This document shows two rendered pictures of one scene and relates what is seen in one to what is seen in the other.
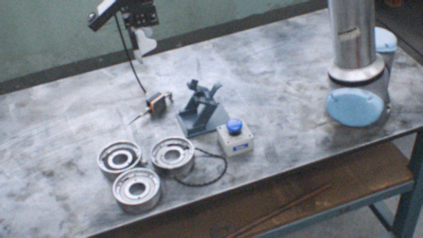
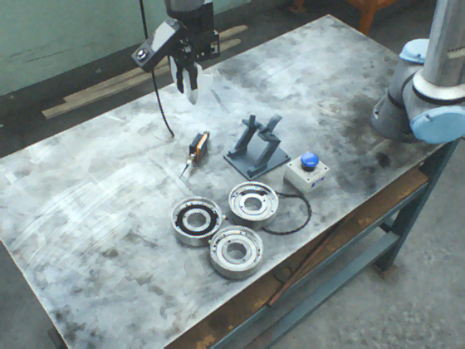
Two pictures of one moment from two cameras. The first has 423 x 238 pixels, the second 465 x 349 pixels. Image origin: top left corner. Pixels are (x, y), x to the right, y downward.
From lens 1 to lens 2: 0.54 m
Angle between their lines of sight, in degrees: 20
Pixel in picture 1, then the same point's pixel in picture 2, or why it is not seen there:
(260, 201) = not seen: hidden behind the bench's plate
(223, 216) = not seen: hidden behind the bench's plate
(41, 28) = not seen: outside the picture
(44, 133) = (76, 204)
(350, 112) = (442, 130)
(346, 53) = (451, 71)
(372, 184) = (398, 192)
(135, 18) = (194, 51)
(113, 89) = (133, 136)
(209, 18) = (128, 38)
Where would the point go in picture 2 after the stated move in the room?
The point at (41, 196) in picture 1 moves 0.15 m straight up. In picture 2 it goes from (117, 282) to (106, 238)
